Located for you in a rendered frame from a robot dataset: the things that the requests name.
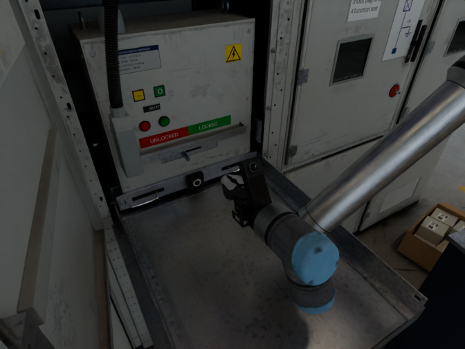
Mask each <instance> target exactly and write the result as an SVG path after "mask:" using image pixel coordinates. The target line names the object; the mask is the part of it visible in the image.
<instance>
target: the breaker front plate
mask: <svg viewBox="0 0 465 349"><path fill-rule="evenodd" d="M254 25H255V21H248V22H242V23H237V24H226V25H220V26H210V27H205V28H194V29H188V30H178V31H172V32H166V33H156V34H150V35H140V36H134V37H123V38H118V40H117V41H118V45H117V46H118V50H117V51H119V50H125V49H130V48H139V47H144V46H153V45H158V49H159V55H160V60H161V68H157V69H150V70H146V71H138V72H134V73H126V74H122V75H120V84H121V85H120V86H121V91H122V102H123V104H124V106H125V111H126V112H127V113H128V114H129V117H130V119H131V124H132V126H133V128H134V131H135V134H136V140H137V144H138V149H139V153H140V155H143V154H147V153H150V152H154V151H157V150H162V149H165V148H167V147H172V146H175V145H179V144H182V143H186V142H189V141H193V140H196V139H199V138H203V137H206V136H210V135H213V134H218V133H220V132H225V131H228V130H230V129H235V128H238V127H239V122H240V121H241V122H242V123H243V124H245V125H246V133H245V134H240V135H237V136H234V137H230V138H227V139H224V140H221V141H217V142H214V143H210V144H207V145H203V146H201V147H200V148H198V149H195V150H191V151H188V152H186V154H187V155H188V156H189V157H190V160H189V161H186V160H185V158H184V157H183V156H182V155H180V154H179V153H177V154H173V155H170V156H166V157H163V158H160V159H156V160H153V161H149V162H147V163H142V166H143V174H140V175H137V176H135V177H130V178H127V177H126V175H125V173H124V171H123V169H122V167H121V165H120V160H119V158H118V153H117V149H116V145H115V142H114V139H113V134H112V132H111V127H110V121H109V114H110V113H111V112H110V109H109V106H110V101H109V91H108V84H107V83H108V82H107V81H108V80H107V73H106V72H107V71H106V69H107V68H106V67H107V66H106V63H105V62H106V61H105V60H106V56H105V55H106V53H105V52H106V51H105V50H106V49H105V47H106V46H105V43H104V42H105V41H104V40H102V41H96V42H85V43H82V46H83V49H84V54H85V56H86V61H87V64H88V67H89V71H90V74H91V78H92V81H93V86H94V88H95V93H96V96H97V99H98V103H99V106H100V110H101V113H102V117H103V120H104V124H105V127H106V131H107V135H108V137H109V142H110V145H111V149H112V152H113V156H114V159H115V162H116V167H117V169H118V174H119V177H120V181H121V184H122V188H123V191H124V193H125V192H127V191H130V190H133V189H136V188H140V187H143V186H146V185H149V184H152V183H155V182H157V181H161V180H164V179H167V178H170V177H174V176H177V175H180V174H183V173H185V172H189V171H191V170H195V169H197V168H201V167H203V166H207V165H210V164H213V163H216V162H219V161H223V160H225V159H229V158H231V157H234V156H237V155H240V154H244V153H247V152H249V148H250V113H251V96H252V78H253V43H254ZM233 44H241V60H240V61H235V62H229V63H226V46H229V45H233ZM161 85H164V87H165V96H161V97H157V98H155V95H154V87H157V86H161ZM140 89H143V90H144V94H145V100H142V101H138V102H134V97H133V94H132V91H136V90H140ZM159 103H160V108H161V109H158V110H155V111H149V112H146V113H144V111H143V107H146V106H150V105H156V104H159ZM229 115H231V124H229V125H225V126H222V127H218V128H214V129H210V130H208V131H204V132H200V133H197V134H193V135H189V136H185V137H182V138H178V139H174V140H172V141H168V142H164V143H160V144H157V145H153V146H149V147H145V148H142V149H141V148H140V142H139V139H140V138H145V137H148V136H153V135H156V134H160V133H163V132H168V131H171V130H174V129H179V128H182V127H187V126H190V125H195V124H198V123H202V122H206V121H209V120H213V119H216V118H221V117H224V116H229ZM162 116H167V117H168V118H169V120H170V123H169V124H168V125H167V126H165V127H162V126H160V125H159V123H158V120H159V118H160V117H162ZM144 120H146V121H148V122H149V123H150V125H151V127H150V129H149V130H148V131H146V132H143V131H141V130H140V128H139V124H140V123H141V122H142V121H144Z"/></svg>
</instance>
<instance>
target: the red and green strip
mask: <svg viewBox="0 0 465 349"><path fill-rule="evenodd" d="M229 124H231V115H229V116H224V117H221V118H216V119H213V120H209V121H206V122H202V123H198V124H195V125H190V126H187V127H182V128H179V129H174V130H171V131H168V132H163V133H160V134H156V135H153V136H148V137H145V138H140V139H139V142H140V148H141V149H142V148H145V147H149V146H153V145H157V144H160V143H164V142H168V141H172V140H174V139H178V138H182V137H185V136H189V135H193V134H197V133H200V132H204V131H208V130H210V129H214V128H218V127H222V126H225V125H229Z"/></svg>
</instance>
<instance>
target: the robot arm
mask: <svg viewBox="0 0 465 349"><path fill-rule="evenodd" d="M464 123H465V55H464V56H462V57H461V58H459V59H458V61H456V62H455V63H454V64H453V65H452V66H450V67H449V68H448V70H447V76H446V81H445V82H444V83H443V84H442V85H441V86H440V87H439V88H437V89H436V90H435V91H434V92H433V93H431V94H430V95H429V96H428V97H427V98H426V99H425V100H424V101H423V102H422V103H421V104H419V105H418V106H417V107H416V108H415V109H413V110H412V111H411V112H410V113H409V114H408V115H407V116H406V117H405V118H404V119H403V120H401V121H400V122H399V123H398V124H397V125H395V126H394V127H393V128H392V129H391V130H390V131H389V132H388V133H387V134H386V135H385V136H383V137H382V138H381V139H380V140H379V141H377V142H376V143H375V144H374V145H373V146H372V147H371V148H370V149H369V150H368V151H366V152H365V153H364V154H363V155H362V156H361V157H359V158H358V159H357V160H356V161H355V162H353V164H351V165H350V166H349V167H348V168H347V169H346V170H345V171H344V172H343V173H341V174H340V175H339V176H338V177H337V178H335V179H334V180H333V181H332V182H331V183H330V184H329V185H328V186H327V187H326V188H325V189H323V190H322V191H321V192H320V193H319V194H318V195H316V196H315V197H314V198H313V199H312V200H311V201H310V202H309V203H308V204H307V205H305V206H304V207H303V208H301V209H300V210H298V211H297V212H296V213H294V212H292V211H291V210H289V209H288V208H287V207H286V206H285V205H283V204H281V203H276V202H275V203H273V202H272V201H271V196H270V193H269V191H268V186H267V184H266V180H265V176H264V173H263V170H262V165H261V163H260V159H259V158H258V157H253V158H250V159H246V160H243V161H240V162H239V169H240V172H241V176H238V175H233V174H227V175H225V176H222V178H221V185H222V188H223V193H224V196H225V198H226V199H227V200H228V201H230V200H233V202H234V205H235V211H236V212H237V214H236V212H235V211H234V210H232V218H233V219H234V220H235V221H236V222H237V223H238V224H239V225H240V226H241V227H242V228H244V227H247V226H249V227H251V228H252V230H254V232H255V234H256V236H257V237H258V238H259V239H260V240H261V241H262V242H263V243H264V244H265V245H267V246H268V247H269V248H270V249H271V250H272V251H273V252H274V253H275V254H276V255H277V256H278V257H279V258H280V259H281V261H282V265H283V267H284V271H285V274H286V277H287V280H288V282H289V286H290V288H291V292H292V298H293V301H294V302H295V304H296V305H297V306H298V308H299V309H301V310H302V311H303V312H306V313H308V314H320V313H323V312H325V311H327V310H328V309H329V308H330V307H331V306H332V305H333V302H334V296H335V289H334V286H333V280H332V274H333V273H334V272H335V270H336V267H337V266H338V260H339V252H338V248H337V247H336V245H335V244H334V243H333V242H332V241H331V240H330V239H329V238H328V237H327V234H329V233H330V232H331V231H333V230H334V229H335V228H336V227H337V226H338V225H340V224H341V223H342V222H344V221H345V220H346V219H347V218H348V217H349V216H351V215H352V214H353V213H355V212H356V211H357V210H358V209H359V208H360V207H362V206H363V205H364V204H366V203H367V202H368V201H369V200H370V199H371V198H373V197H374V196H375V195H377V194H378V193H379V192H381V191H382V189H384V188H385V187H386V186H388V185H389V184H390V183H392V182H393V181H394V180H395V179H396V178H397V177H399V176H400V175H401V174H403V173H404V172H405V171H406V170H407V169H408V168H410V167H411V166H412V165H414V164H415V163H416V162H417V161H418V160H419V159H421V158H422V157H423V156H425V155H426V154H427V153H429V151H431V150H432V149H433V148H434V147H436V146H437V145H438V144H440V143H441V142H442V141H443V140H444V139H445V138H447V137H448V136H449V135H451V134H452V133H453V132H454V131H455V130H456V129H458V128H459V127H460V126H462V125H463V124H464ZM235 216H237V217H238V218H239V221H238V220H237V219H236V218H235ZM244 221H247V223H246V224H244Z"/></svg>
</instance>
